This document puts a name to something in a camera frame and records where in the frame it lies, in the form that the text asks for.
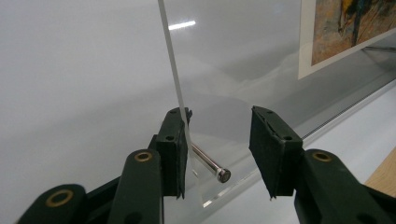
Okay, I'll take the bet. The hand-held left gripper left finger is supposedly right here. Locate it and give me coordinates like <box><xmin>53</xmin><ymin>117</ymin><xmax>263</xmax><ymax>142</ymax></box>
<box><xmin>154</xmin><ymin>106</ymin><xmax>193</xmax><ymax>201</ymax></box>

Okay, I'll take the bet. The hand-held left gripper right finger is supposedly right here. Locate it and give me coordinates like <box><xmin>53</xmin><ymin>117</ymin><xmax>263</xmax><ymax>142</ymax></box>
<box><xmin>248</xmin><ymin>105</ymin><xmax>304</xmax><ymax>200</ymax></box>

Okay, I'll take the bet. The silver metal standoff pin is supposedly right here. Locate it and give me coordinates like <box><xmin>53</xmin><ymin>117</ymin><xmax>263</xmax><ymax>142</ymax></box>
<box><xmin>191</xmin><ymin>142</ymin><xmax>233</xmax><ymax>184</ymax></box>

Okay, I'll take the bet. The clear acrylic picture frame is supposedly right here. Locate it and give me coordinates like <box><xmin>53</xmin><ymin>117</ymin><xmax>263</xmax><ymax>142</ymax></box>
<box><xmin>156</xmin><ymin>0</ymin><xmax>396</xmax><ymax>218</ymax></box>

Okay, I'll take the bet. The colourful art print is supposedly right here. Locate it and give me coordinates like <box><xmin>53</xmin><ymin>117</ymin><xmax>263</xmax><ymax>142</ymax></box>
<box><xmin>297</xmin><ymin>0</ymin><xmax>396</xmax><ymax>81</ymax></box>

